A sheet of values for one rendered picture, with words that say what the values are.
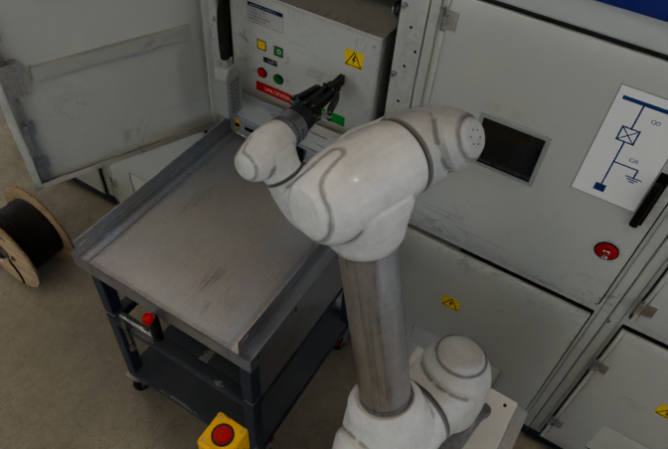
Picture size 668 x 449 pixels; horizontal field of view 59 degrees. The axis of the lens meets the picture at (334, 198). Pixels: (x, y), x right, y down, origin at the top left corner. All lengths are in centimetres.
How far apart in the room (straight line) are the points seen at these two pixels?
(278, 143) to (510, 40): 57
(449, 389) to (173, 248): 88
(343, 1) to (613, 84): 75
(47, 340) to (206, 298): 119
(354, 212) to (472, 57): 72
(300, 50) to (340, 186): 96
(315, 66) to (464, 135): 88
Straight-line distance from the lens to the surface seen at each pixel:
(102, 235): 181
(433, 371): 128
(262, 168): 137
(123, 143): 204
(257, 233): 175
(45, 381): 261
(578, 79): 140
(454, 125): 90
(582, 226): 163
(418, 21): 148
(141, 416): 244
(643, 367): 196
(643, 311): 178
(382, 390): 112
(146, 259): 173
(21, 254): 262
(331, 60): 167
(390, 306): 98
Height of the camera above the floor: 218
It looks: 46 degrees down
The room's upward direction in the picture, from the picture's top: 5 degrees clockwise
